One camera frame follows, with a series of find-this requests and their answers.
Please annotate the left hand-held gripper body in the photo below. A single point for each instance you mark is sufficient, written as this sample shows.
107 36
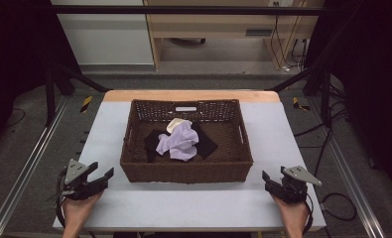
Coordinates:
75 172

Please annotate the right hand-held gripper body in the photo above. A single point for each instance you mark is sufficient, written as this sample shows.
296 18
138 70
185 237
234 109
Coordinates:
297 185

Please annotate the person's right hand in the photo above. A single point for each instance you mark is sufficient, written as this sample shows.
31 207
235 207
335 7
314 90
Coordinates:
292 211

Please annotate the person's left hand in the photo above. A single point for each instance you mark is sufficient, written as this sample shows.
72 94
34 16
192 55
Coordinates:
77 206

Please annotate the small black cloth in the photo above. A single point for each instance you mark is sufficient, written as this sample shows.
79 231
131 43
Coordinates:
152 142

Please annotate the black yellow striped tape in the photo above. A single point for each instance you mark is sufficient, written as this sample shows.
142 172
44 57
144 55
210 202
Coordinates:
297 104
86 104

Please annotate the black metal stand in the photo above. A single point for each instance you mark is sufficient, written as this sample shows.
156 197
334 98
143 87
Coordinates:
50 99
325 99

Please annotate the large black cloth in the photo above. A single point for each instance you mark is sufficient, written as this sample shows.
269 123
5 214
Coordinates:
206 142

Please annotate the brown wicker basket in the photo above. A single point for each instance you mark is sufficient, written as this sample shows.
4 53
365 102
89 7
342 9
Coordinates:
187 172

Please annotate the white table mat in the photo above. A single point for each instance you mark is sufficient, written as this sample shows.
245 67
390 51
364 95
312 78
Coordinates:
183 205

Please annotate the lavender cloth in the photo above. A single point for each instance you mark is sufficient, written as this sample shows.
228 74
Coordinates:
180 142

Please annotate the cream cloth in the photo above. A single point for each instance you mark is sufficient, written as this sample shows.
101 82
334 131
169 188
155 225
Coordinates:
173 125

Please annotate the white plug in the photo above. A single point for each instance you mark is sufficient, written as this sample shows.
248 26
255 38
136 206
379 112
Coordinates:
286 68

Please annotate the white cabinet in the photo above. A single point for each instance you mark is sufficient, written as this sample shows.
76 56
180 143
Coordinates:
107 39

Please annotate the black curtain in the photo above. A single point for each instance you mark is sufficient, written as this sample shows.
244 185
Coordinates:
372 66
18 49

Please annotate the black horizontal bar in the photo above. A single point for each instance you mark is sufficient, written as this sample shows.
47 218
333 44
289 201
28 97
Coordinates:
183 10

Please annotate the aluminium rail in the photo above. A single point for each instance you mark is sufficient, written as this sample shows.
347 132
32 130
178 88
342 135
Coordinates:
349 172
28 172

